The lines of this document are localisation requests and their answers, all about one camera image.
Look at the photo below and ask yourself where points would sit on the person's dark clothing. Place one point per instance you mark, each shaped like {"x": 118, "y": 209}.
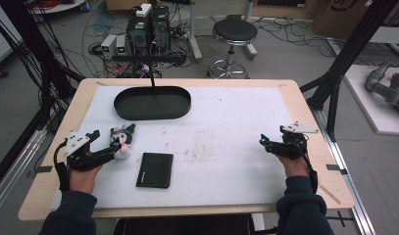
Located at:
{"x": 184, "y": 225}

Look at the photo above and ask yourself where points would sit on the aluminium rail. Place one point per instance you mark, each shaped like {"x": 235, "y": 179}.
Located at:
{"x": 14, "y": 176}
{"x": 347, "y": 182}

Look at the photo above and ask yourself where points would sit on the black round stool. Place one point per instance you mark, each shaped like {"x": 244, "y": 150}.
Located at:
{"x": 234, "y": 31}

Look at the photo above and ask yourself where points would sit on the black oval tray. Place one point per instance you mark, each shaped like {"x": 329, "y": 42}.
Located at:
{"x": 152, "y": 104}

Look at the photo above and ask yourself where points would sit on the black metal frame post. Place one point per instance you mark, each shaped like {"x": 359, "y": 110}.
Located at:
{"x": 347, "y": 52}
{"x": 33, "y": 49}

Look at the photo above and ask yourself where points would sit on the black and white plush toy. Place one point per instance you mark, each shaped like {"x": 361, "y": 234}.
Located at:
{"x": 124, "y": 143}

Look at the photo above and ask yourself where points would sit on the person's right hand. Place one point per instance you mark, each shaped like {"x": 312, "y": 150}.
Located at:
{"x": 295, "y": 168}

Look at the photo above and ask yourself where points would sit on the small white device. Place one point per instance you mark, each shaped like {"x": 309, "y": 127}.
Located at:
{"x": 121, "y": 44}
{"x": 108, "y": 44}

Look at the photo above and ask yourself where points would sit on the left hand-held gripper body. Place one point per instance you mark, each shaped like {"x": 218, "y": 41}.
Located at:
{"x": 76, "y": 142}

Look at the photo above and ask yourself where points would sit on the white box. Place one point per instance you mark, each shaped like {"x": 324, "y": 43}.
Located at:
{"x": 143, "y": 9}

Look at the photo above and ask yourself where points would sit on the black tape strip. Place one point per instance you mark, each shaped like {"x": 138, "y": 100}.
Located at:
{"x": 336, "y": 168}
{"x": 43, "y": 169}

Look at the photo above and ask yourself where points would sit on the person's left hand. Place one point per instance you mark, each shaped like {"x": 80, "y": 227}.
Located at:
{"x": 83, "y": 181}

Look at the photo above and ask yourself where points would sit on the white floor board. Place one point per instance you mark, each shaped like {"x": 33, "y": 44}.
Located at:
{"x": 367, "y": 104}

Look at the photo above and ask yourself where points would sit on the white table mat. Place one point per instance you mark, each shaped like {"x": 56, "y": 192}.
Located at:
{"x": 220, "y": 156}

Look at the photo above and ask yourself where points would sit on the black wallet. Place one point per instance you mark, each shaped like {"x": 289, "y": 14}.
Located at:
{"x": 154, "y": 170}

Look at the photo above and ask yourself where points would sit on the white table leg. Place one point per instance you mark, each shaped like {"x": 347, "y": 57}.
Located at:
{"x": 250, "y": 36}
{"x": 194, "y": 36}

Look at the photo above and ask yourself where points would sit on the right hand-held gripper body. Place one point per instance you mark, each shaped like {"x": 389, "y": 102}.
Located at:
{"x": 293, "y": 145}

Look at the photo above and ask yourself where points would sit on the cardboard box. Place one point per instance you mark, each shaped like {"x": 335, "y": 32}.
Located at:
{"x": 340, "y": 16}

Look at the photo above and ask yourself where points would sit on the black computer tower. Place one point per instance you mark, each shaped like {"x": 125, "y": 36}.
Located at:
{"x": 139, "y": 36}
{"x": 160, "y": 29}

